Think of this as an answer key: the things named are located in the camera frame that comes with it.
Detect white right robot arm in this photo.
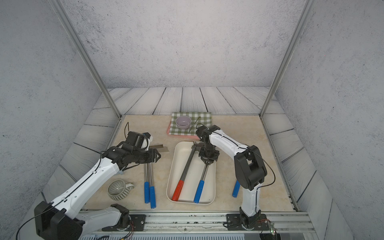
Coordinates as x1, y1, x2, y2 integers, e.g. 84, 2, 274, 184
196, 125, 268, 230

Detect metal tongs on cloth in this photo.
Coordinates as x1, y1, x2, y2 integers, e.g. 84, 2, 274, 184
189, 116, 201, 133

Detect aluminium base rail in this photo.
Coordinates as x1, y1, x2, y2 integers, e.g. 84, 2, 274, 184
81, 211, 318, 240

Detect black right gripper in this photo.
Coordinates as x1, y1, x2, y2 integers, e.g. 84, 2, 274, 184
197, 145, 219, 164

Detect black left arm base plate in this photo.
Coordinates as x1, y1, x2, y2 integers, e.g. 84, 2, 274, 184
102, 214, 146, 232

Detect green checkered cloth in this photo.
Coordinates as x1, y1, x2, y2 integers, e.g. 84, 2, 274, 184
170, 112, 212, 136

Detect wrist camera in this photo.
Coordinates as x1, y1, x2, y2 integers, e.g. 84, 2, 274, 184
196, 125, 212, 143
125, 131, 151, 150

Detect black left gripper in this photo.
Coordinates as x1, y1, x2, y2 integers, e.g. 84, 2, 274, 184
132, 147, 163, 164

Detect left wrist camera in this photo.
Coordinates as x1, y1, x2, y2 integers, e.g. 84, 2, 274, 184
125, 131, 151, 150

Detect pink tray under cloth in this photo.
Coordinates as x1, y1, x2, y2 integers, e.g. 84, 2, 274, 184
167, 125, 199, 141

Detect grey hoe red handle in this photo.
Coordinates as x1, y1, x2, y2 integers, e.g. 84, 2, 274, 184
167, 142, 203, 203

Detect aluminium corner post right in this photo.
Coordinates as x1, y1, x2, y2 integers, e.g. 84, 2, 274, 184
259, 0, 316, 119

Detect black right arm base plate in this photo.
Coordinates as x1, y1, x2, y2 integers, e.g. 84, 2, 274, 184
223, 214, 270, 232

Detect grey ribbed ceramic cup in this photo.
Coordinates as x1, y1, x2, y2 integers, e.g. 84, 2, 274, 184
108, 180, 135, 201

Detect steel hoe blue handle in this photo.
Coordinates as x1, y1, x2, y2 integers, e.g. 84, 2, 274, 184
194, 162, 210, 204
144, 145, 166, 204
232, 181, 241, 198
149, 164, 157, 209

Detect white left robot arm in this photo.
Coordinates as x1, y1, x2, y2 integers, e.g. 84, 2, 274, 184
34, 146, 161, 240

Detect aluminium corner post left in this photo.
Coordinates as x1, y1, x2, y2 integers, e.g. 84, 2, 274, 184
48, 0, 122, 120

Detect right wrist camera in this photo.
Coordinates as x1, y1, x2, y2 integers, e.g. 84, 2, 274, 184
196, 125, 212, 143

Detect cream storage box tray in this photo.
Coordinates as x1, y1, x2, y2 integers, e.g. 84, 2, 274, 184
166, 142, 217, 206

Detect small purple bowl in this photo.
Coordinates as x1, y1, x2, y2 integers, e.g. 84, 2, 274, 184
176, 116, 192, 130

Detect aluminium corner post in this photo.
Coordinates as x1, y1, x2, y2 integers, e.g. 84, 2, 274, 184
48, 0, 122, 120
259, 0, 316, 119

